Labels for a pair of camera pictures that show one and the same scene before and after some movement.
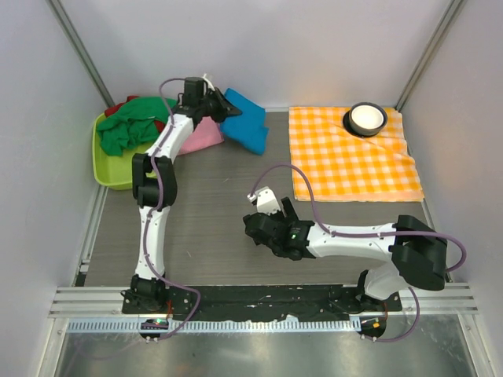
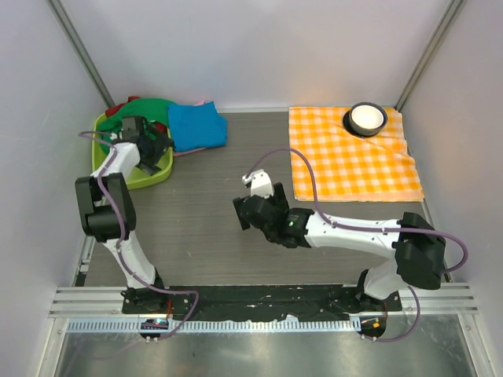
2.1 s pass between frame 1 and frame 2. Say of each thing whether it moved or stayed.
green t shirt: stayed
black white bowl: stayed
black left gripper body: moved
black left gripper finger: moved
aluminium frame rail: stayed
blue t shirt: moved
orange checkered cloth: stayed
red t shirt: stayed
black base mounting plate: stayed
